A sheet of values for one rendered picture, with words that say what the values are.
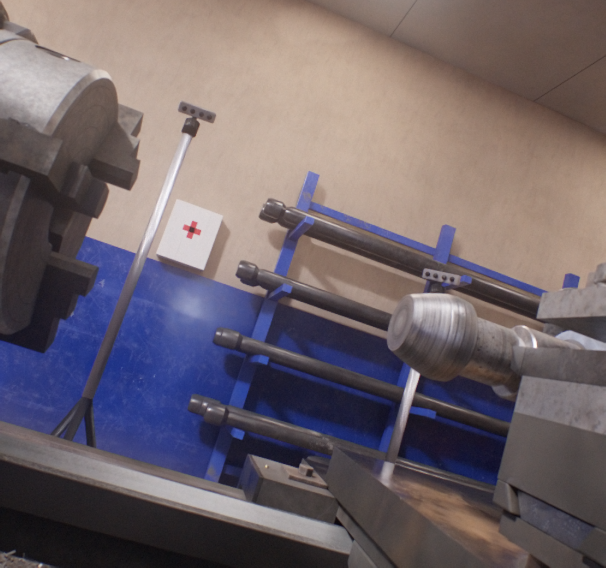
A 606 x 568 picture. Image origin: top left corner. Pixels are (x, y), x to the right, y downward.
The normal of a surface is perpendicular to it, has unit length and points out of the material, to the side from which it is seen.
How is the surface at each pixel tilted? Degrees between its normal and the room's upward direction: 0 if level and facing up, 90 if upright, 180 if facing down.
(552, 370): 90
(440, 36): 180
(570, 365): 90
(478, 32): 180
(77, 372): 90
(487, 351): 93
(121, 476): 48
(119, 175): 112
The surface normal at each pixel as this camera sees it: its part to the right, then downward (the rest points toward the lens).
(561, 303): -0.93, -0.33
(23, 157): 0.23, -0.17
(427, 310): -0.01, -0.63
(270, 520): 0.37, -0.71
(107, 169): 0.08, 0.25
